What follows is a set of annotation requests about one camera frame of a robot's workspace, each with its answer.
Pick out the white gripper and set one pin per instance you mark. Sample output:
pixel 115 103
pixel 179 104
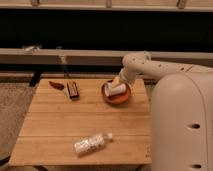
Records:
pixel 117 81

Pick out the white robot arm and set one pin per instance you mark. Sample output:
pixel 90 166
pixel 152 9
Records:
pixel 181 111

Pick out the orange ceramic bowl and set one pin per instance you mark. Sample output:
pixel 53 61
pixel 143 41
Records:
pixel 116 99

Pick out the brown candy bar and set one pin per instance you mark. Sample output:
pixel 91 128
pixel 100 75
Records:
pixel 72 90

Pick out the red chili pepper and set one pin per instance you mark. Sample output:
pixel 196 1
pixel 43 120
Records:
pixel 56 85

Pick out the clear plastic water bottle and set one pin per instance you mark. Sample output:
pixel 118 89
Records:
pixel 92 143

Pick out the wooden table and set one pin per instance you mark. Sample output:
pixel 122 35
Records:
pixel 54 123

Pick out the grey horizontal rail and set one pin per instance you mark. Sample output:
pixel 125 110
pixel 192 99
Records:
pixel 95 57

